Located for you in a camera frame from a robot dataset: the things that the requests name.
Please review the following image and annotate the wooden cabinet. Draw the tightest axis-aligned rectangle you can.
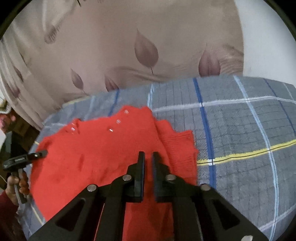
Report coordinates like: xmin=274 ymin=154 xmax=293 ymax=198
xmin=0 ymin=116 xmax=40 ymax=167

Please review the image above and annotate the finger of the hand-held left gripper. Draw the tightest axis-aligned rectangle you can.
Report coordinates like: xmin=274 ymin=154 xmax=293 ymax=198
xmin=28 ymin=150 xmax=48 ymax=162

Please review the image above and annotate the beige leaf print curtain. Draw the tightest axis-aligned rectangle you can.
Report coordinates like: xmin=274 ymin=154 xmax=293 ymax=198
xmin=0 ymin=0 xmax=245 ymax=131

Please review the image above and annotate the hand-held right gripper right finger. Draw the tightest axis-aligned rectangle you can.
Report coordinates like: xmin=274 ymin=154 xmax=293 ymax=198
xmin=152 ymin=151 xmax=270 ymax=241

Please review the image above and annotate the person's left forearm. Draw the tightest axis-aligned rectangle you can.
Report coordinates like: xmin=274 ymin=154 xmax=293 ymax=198
xmin=0 ymin=191 xmax=24 ymax=241

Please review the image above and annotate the red sweater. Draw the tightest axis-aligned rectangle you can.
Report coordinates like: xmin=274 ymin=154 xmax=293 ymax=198
xmin=30 ymin=105 xmax=199 ymax=241

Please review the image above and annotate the person's left hand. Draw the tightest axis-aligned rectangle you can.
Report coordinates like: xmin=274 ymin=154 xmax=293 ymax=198
xmin=5 ymin=171 xmax=30 ymax=206

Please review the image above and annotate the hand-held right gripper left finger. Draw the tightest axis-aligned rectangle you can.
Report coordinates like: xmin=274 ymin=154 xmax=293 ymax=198
xmin=29 ymin=151 xmax=146 ymax=241

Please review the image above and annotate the grey plaid blanket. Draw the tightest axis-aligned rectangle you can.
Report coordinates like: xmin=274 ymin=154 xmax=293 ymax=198
xmin=17 ymin=74 xmax=296 ymax=241

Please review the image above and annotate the patterned decorative cloth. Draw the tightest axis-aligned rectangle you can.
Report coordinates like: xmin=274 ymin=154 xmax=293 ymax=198
xmin=0 ymin=96 xmax=17 ymax=133

